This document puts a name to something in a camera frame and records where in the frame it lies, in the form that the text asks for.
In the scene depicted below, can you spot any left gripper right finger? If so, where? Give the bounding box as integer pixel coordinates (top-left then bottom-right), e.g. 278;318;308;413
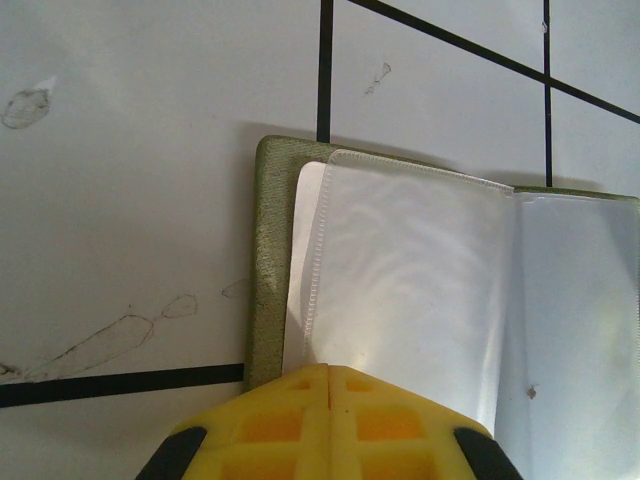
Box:
327;364;524;480

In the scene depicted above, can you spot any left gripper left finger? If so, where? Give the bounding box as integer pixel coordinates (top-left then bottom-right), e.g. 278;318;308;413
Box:
134;363;331;480

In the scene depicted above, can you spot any clear plastic container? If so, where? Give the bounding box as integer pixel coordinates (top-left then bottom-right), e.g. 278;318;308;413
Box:
243;134;640;480

